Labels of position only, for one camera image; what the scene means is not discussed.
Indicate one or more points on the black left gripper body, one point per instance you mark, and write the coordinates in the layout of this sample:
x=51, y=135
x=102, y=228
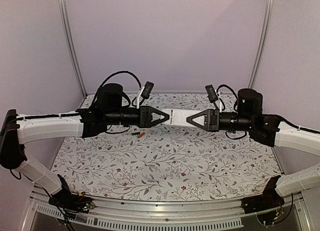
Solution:
x=143, y=116

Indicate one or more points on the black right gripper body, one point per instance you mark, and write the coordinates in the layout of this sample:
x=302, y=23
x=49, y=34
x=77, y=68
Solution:
x=214, y=120

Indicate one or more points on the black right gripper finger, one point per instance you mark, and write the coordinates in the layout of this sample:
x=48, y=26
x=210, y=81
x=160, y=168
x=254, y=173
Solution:
x=198, y=118
x=202, y=124

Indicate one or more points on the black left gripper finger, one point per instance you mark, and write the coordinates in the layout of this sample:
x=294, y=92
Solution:
x=157, y=113
x=159, y=121

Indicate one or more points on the white remote control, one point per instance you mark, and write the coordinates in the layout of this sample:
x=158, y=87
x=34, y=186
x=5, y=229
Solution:
x=178, y=117

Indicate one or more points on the dark purple battery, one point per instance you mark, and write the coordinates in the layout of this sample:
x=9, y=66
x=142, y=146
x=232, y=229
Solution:
x=135, y=134

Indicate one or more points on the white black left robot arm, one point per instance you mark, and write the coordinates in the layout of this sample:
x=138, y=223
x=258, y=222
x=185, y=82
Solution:
x=109, y=107

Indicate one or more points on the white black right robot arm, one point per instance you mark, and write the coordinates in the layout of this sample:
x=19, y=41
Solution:
x=270, y=130

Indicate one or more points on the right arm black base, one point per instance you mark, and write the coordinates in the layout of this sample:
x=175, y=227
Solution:
x=269, y=199

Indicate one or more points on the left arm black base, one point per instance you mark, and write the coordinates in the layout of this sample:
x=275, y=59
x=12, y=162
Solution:
x=69, y=201

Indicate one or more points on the floral patterned table mat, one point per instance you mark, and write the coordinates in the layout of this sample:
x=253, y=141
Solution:
x=168, y=163

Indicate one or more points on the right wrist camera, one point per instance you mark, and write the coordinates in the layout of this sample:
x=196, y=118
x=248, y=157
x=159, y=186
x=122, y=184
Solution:
x=213, y=97

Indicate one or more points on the aluminium front rail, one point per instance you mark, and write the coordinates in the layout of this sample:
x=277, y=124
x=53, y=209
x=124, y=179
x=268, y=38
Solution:
x=235, y=214

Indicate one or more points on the right aluminium frame post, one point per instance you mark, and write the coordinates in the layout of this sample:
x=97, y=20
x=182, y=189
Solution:
x=262, y=43

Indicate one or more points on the aluminium frame post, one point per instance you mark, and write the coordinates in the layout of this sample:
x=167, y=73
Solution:
x=262, y=43
x=71, y=46

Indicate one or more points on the left aluminium frame post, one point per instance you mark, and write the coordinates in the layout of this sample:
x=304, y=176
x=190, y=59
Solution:
x=71, y=46

